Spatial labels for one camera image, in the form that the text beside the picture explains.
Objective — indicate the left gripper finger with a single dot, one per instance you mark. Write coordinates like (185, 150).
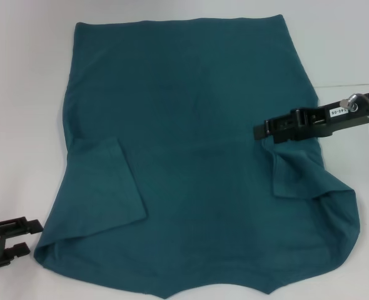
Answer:
(22, 227)
(18, 249)

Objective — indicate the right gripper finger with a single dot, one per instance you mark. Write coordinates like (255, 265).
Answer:
(269, 128)
(283, 137)

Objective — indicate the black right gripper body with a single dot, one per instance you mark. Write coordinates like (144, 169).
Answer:
(312, 125)

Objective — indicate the blue teal shirt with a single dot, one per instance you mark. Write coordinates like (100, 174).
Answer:
(187, 125)

